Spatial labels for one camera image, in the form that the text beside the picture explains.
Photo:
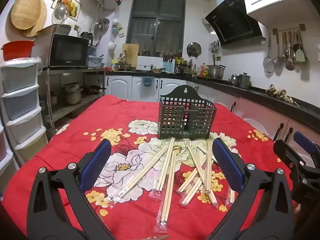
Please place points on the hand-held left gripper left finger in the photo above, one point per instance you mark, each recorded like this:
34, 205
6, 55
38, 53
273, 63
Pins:
96, 166

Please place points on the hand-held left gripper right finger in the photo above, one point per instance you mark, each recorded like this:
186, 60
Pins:
227, 166

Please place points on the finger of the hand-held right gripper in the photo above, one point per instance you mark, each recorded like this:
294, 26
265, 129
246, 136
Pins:
287, 152
306, 141

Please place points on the set of wooden chopsticks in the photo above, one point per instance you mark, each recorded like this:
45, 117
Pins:
167, 180

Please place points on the green plastic utensil holder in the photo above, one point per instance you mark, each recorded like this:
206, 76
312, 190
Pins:
175, 115

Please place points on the hanging steel utensils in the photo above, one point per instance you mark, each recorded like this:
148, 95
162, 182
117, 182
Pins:
215, 46

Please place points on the black kitchen countertop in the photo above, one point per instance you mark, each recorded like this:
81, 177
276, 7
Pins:
275, 101

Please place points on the red floral blanket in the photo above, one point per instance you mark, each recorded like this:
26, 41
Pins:
75, 120

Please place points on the dried garlic bunch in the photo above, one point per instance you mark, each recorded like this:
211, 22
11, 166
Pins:
280, 92

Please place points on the grey cooking pot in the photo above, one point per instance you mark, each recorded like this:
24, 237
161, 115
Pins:
72, 95

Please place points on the black wok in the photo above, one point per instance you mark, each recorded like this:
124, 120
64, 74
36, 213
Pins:
93, 89

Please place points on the steel soup ladle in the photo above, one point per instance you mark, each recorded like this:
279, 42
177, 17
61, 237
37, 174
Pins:
290, 65

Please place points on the white lower cabinets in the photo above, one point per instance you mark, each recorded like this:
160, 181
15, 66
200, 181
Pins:
117, 86

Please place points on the steel kettle with lid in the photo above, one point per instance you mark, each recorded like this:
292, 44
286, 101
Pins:
245, 81

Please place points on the mesh strainer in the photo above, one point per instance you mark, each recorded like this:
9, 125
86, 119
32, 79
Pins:
268, 66

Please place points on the steel skimmer ladle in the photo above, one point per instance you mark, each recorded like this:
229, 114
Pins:
277, 61

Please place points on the pale green spatula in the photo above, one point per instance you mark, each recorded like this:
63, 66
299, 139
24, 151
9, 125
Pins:
300, 56

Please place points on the small steel teapot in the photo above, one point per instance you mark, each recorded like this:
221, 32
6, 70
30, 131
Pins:
234, 80

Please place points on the black hanging spoon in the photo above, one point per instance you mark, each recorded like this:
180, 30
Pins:
295, 47

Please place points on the steel stock pot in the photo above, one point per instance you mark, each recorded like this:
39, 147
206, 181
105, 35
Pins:
215, 72

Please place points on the metal storage rack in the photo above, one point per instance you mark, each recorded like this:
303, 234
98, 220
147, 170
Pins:
75, 71

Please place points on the blue hanging bag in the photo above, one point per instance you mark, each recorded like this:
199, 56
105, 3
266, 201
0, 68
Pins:
147, 82

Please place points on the row of condiment bottles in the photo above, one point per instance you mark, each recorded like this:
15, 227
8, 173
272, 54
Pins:
203, 70

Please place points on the yellow container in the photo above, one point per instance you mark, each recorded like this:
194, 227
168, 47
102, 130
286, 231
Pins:
115, 65

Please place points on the plastic drawer tower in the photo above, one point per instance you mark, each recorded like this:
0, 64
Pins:
20, 97

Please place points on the blue plastic box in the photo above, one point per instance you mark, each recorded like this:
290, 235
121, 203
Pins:
95, 61

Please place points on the steel kitchen faucet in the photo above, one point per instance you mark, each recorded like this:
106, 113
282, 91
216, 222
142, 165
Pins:
124, 55

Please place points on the blue knife block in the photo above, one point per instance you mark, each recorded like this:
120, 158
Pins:
168, 66

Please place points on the black microwave oven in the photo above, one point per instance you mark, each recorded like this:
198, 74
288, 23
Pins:
67, 51

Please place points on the wooden cutting board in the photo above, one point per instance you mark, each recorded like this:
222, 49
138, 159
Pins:
130, 52

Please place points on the white hanging scoop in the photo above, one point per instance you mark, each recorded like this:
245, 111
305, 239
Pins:
112, 46

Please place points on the hanging steel pan lid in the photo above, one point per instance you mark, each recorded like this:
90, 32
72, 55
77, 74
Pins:
193, 48

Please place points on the black blender jug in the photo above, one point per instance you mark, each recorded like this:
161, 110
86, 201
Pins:
86, 38

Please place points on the row of windowsill jars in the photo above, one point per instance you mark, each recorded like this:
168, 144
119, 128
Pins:
160, 53

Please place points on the green white hanging package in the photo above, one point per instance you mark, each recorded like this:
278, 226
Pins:
118, 30

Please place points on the black range hood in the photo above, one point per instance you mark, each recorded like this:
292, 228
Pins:
232, 22

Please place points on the red plastic basin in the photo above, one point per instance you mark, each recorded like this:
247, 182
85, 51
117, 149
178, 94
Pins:
17, 50

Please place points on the steel mixing bowl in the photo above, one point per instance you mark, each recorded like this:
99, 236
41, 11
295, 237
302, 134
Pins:
102, 24

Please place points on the dark framed window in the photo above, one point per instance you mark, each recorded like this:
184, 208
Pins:
155, 30

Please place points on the round wooden board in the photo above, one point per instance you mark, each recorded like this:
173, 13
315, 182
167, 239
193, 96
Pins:
42, 23

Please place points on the glass pot lid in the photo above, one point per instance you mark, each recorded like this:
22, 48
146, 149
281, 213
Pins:
60, 12

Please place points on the round bamboo tray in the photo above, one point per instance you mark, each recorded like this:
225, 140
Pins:
25, 11

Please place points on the utensil wall rail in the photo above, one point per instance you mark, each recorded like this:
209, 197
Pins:
302, 27

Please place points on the fruit wall poster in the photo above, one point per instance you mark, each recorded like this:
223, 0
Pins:
74, 6

